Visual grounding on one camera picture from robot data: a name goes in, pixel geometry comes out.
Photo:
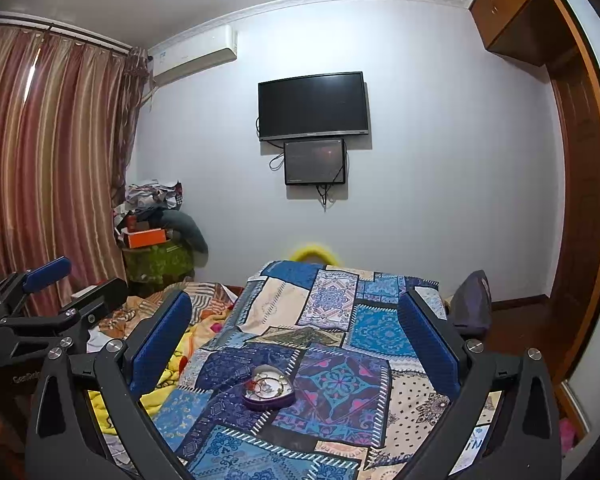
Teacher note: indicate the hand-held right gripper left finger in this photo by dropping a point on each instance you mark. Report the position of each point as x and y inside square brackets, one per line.
[155, 347]

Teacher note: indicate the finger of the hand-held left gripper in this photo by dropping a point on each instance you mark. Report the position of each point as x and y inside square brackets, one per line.
[47, 272]
[75, 312]

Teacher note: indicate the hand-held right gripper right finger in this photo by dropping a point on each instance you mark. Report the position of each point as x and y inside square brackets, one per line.
[427, 342]

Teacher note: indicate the purple heart-shaped tin box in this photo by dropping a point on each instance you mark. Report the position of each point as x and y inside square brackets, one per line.
[270, 392]

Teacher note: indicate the yellow blanket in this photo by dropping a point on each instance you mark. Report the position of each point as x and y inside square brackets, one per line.
[172, 360]

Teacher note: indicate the dark grey bag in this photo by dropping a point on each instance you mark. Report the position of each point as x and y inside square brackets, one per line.
[472, 302]

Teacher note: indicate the striped orange blanket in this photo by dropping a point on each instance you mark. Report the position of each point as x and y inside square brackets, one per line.
[207, 305]

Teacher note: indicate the patchwork blue blanket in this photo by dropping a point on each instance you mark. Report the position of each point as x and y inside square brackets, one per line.
[330, 375]

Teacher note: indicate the orange box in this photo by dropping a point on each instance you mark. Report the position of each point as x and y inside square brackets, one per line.
[147, 238]

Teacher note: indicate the striped brown curtain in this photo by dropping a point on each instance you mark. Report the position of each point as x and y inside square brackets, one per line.
[55, 160]

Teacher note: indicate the pile of clothes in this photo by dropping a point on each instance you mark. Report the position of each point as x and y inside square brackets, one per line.
[147, 200]

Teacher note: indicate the yellow round object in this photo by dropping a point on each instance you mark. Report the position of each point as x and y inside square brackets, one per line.
[312, 251]

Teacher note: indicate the wooden door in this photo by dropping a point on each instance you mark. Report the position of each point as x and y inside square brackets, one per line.
[577, 220]

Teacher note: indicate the curtain rod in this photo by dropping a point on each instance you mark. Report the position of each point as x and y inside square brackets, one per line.
[60, 32]

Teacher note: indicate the white air conditioner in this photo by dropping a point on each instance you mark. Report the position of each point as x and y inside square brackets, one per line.
[195, 55]

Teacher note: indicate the wooden overhead cabinet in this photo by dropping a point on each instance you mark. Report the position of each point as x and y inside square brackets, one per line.
[517, 10]

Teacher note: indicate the small black wall monitor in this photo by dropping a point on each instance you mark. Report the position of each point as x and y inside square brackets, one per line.
[314, 161]

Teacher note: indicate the wall-mounted black television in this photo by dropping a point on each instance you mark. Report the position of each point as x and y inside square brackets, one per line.
[314, 106]

